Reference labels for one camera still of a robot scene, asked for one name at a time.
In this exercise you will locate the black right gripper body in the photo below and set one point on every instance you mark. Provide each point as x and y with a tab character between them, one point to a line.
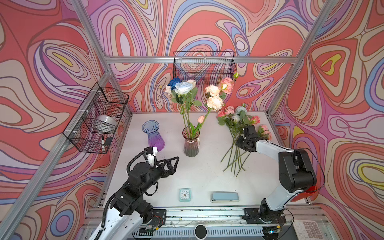
241	142

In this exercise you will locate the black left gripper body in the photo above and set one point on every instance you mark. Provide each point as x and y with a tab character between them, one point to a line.
154	175

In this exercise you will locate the pink grey glass vase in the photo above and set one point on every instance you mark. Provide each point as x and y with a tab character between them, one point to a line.
192	142

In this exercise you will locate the purple glass vase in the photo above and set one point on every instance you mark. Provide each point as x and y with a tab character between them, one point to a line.
151	128

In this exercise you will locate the pink tulip bud stem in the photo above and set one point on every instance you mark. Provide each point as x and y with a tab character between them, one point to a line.
200	120

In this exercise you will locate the pale blue white rose stem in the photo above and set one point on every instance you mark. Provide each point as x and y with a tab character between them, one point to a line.
184	94

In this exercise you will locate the cream carnation stem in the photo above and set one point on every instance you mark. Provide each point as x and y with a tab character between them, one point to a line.
214	102

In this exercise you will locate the pink carnation stem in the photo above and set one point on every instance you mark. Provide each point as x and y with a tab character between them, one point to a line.
227	85

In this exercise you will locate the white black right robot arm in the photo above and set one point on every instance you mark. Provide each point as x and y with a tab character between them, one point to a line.
288	171

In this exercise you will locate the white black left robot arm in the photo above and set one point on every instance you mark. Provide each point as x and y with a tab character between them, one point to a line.
126	210

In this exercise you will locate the artificial flower bunch on table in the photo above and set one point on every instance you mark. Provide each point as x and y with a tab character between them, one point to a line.
236	119

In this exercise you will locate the small teal alarm clock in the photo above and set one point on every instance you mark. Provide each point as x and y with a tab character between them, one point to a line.
184	195

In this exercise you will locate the black marker in basket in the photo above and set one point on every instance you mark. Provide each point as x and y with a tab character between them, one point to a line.
103	144

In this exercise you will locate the red plastic cup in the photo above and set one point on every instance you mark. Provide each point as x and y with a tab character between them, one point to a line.
305	194

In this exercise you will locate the white calculator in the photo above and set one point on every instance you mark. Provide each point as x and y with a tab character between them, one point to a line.
307	230

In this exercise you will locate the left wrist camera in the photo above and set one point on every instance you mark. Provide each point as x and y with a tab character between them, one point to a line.
150	156

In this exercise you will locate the black wire basket left wall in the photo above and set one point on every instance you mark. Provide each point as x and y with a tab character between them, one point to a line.
95	130

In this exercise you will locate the black wire basket wall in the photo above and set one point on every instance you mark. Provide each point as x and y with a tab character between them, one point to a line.
205	67
95	130

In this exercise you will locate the black wire basket back wall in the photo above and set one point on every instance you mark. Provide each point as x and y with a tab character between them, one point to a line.
205	67

